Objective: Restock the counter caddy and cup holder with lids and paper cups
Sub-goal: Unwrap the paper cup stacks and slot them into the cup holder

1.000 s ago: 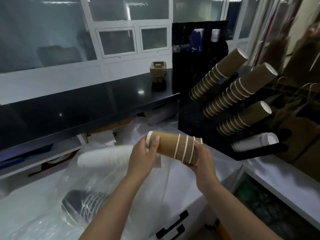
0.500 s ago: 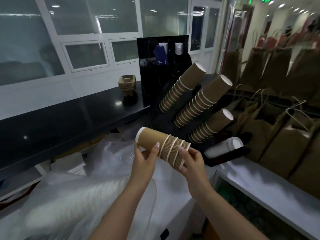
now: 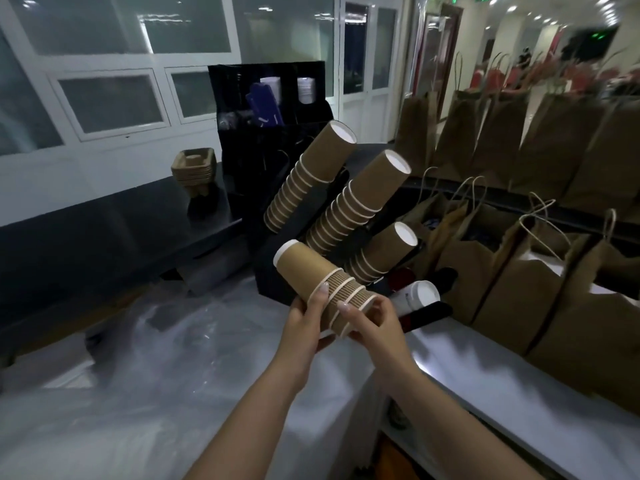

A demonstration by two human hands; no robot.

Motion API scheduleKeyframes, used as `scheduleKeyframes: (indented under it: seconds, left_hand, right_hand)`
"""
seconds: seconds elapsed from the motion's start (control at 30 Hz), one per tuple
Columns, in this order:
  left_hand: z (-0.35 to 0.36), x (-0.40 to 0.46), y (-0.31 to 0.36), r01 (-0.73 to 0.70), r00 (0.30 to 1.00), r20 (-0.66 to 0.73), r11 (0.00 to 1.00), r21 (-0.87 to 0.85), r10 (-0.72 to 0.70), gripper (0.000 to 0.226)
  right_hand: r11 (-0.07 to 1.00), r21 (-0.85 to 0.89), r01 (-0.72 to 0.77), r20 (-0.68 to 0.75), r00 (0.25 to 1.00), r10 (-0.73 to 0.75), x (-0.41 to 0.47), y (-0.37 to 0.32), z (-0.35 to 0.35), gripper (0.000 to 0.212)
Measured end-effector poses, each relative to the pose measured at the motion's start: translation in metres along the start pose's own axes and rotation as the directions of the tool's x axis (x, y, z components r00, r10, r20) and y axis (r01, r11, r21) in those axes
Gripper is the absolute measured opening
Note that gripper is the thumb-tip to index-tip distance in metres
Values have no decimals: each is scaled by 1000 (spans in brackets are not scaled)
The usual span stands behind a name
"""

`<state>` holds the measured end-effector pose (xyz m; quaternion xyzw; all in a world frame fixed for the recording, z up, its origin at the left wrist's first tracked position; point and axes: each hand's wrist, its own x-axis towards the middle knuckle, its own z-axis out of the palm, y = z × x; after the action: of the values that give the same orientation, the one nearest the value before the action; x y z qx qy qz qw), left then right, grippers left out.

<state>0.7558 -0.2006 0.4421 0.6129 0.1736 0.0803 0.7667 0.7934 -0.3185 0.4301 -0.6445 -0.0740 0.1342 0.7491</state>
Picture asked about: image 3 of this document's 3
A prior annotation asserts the person's right hand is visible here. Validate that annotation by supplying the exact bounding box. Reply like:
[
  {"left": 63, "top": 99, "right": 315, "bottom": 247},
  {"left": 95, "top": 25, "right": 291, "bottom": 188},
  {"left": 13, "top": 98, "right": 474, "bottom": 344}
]
[{"left": 336, "top": 294, "right": 419, "bottom": 378}]

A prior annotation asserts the row of brown paper bags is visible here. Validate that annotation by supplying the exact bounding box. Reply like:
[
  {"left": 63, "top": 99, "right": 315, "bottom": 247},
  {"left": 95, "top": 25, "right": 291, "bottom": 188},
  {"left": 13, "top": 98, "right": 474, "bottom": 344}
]
[{"left": 395, "top": 49, "right": 640, "bottom": 415}]

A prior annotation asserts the person's left forearm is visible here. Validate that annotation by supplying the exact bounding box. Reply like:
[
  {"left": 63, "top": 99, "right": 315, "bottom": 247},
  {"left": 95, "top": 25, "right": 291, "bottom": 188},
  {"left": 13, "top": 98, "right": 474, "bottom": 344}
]
[{"left": 182, "top": 367, "right": 313, "bottom": 480}]

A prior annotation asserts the bundle of blue paper packets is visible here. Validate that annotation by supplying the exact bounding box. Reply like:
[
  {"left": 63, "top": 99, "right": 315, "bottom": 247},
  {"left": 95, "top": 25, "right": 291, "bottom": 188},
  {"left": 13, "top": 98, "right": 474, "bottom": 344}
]
[{"left": 245, "top": 83, "right": 283, "bottom": 128}]

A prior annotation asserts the person's left hand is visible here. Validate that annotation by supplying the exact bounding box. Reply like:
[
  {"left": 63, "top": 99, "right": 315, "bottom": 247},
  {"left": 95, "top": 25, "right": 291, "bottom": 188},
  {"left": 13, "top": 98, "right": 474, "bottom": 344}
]
[{"left": 277, "top": 282, "right": 341, "bottom": 391}]

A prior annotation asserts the black acrylic condiment organizer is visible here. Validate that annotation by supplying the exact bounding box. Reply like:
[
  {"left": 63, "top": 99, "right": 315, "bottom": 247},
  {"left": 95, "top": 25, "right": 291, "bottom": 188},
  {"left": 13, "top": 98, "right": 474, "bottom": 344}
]
[{"left": 207, "top": 60, "right": 336, "bottom": 231}]

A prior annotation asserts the black wrapped cutlery bundle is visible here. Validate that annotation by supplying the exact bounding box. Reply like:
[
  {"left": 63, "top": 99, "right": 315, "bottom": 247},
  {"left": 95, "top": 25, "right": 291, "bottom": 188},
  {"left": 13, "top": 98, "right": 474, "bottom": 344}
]
[{"left": 218, "top": 110, "right": 251, "bottom": 131}]

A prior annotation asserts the person's right forearm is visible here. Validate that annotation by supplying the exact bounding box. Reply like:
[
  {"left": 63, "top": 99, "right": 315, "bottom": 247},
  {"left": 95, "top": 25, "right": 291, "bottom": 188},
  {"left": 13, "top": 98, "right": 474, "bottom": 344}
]
[{"left": 385, "top": 362, "right": 546, "bottom": 480}]

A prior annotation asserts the stack of pulp cup trays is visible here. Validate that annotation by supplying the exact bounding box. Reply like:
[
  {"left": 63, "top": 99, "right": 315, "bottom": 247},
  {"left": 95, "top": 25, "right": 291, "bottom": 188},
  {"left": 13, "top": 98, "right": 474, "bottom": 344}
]
[{"left": 171, "top": 148, "right": 217, "bottom": 198}]

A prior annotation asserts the clear plastic bag sheet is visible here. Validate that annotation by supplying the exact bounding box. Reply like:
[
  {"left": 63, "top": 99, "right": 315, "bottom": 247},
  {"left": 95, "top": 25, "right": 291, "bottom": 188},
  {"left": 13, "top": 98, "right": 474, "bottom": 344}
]
[{"left": 85, "top": 289, "right": 301, "bottom": 415}]

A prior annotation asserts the black glossy bar counter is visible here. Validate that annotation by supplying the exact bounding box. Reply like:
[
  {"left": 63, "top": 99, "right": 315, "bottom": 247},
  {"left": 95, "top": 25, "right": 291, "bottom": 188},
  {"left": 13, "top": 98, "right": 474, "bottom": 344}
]
[{"left": 0, "top": 142, "right": 640, "bottom": 345}]

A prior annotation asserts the white framed window partition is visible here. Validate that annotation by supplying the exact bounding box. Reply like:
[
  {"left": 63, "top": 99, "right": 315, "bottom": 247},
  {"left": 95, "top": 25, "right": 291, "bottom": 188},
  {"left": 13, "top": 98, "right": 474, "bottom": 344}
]
[{"left": 0, "top": 0, "right": 416, "bottom": 225}]

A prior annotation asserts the brown cup stack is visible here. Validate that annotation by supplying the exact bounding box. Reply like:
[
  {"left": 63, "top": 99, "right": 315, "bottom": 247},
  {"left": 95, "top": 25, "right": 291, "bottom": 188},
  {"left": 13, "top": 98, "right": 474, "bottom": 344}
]
[{"left": 263, "top": 119, "right": 359, "bottom": 233}]

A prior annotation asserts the black cup dispenser rack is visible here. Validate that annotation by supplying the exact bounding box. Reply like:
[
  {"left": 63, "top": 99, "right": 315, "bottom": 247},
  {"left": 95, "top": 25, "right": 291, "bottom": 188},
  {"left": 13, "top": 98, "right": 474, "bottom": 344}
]
[{"left": 252, "top": 159, "right": 459, "bottom": 335}]

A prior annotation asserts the row of red chairs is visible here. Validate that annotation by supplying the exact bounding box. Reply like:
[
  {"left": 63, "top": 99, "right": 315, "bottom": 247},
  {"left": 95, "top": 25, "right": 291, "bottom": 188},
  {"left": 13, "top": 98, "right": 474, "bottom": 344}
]
[{"left": 469, "top": 59, "right": 640, "bottom": 95}]

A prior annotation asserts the dark red door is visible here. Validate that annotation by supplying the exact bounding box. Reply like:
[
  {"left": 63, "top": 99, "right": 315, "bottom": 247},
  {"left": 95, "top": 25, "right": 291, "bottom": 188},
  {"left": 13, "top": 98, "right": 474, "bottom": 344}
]
[{"left": 415, "top": 2, "right": 463, "bottom": 121}]

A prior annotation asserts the white cup stack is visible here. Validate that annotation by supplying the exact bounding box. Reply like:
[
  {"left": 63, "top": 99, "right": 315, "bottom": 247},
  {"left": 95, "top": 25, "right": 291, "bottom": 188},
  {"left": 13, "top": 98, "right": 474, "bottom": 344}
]
[{"left": 389, "top": 280, "right": 441, "bottom": 318}]

